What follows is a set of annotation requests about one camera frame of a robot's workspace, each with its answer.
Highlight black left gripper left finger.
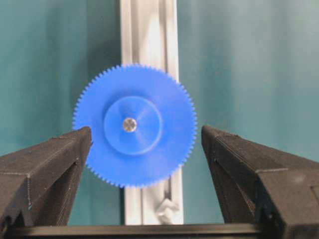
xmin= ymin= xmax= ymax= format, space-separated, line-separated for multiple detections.
xmin=0 ymin=127 xmax=92 ymax=227

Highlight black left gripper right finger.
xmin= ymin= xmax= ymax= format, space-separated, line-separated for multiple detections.
xmin=201 ymin=125 xmax=319 ymax=239

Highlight large blue plastic gear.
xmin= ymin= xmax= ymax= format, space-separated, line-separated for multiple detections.
xmin=73 ymin=64 xmax=197 ymax=187

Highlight left clear shaft mount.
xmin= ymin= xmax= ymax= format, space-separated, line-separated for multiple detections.
xmin=156 ymin=198 xmax=179 ymax=225

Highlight clear shaft mount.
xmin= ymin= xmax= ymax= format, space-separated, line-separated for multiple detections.
xmin=123 ymin=117 xmax=137 ymax=132
xmin=156 ymin=198 xmax=179 ymax=225

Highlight right clear shaft mount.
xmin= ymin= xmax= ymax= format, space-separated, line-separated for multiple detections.
xmin=123 ymin=117 xmax=137 ymax=132

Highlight long aluminium extrusion rail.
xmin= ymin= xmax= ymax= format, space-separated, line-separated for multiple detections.
xmin=120 ymin=0 xmax=184 ymax=225

